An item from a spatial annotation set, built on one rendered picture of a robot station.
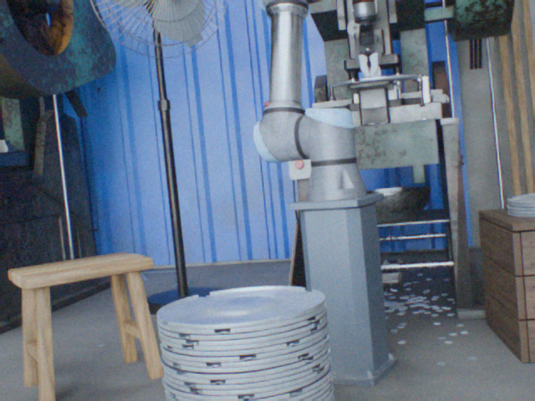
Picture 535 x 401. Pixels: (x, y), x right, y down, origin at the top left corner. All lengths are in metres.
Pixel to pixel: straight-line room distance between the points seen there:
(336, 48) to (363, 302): 1.31
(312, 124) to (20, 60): 1.44
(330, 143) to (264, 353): 0.74
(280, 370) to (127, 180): 2.99
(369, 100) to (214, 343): 1.44
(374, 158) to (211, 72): 1.74
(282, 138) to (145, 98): 2.29
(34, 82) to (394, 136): 1.43
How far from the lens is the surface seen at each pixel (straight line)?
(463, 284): 2.25
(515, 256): 1.77
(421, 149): 2.26
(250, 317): 1.10
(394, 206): 2.36
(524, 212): 1.89
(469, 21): 2.38
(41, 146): 3.22
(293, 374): 1.10
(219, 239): 3.82
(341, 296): 1.67
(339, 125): 1.66
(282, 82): 1.78
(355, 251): 1.64
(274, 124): 1.74
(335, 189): 1.64
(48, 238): 3.21
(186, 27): 2.83
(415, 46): 2.70
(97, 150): 4.04
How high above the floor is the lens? 0.56
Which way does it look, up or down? 3 degrees down
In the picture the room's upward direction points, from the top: 6 degrees counter-clockwise
